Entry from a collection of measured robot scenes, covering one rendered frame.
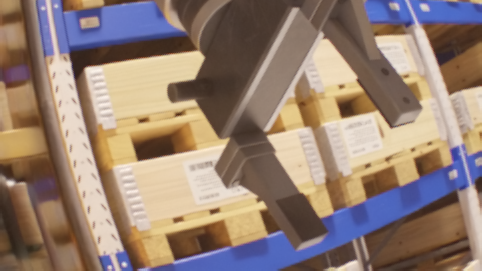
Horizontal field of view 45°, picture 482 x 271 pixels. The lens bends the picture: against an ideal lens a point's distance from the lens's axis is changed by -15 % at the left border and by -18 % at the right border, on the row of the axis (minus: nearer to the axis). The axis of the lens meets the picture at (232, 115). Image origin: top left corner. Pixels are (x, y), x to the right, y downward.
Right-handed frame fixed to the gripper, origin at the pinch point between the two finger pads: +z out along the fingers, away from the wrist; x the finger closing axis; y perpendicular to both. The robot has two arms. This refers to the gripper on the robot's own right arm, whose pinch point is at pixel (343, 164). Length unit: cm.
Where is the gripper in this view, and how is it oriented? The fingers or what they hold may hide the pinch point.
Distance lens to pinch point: 44.0
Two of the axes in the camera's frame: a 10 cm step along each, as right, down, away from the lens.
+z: 4.8, 7.3, -4.8
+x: 3.6, -6.7, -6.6
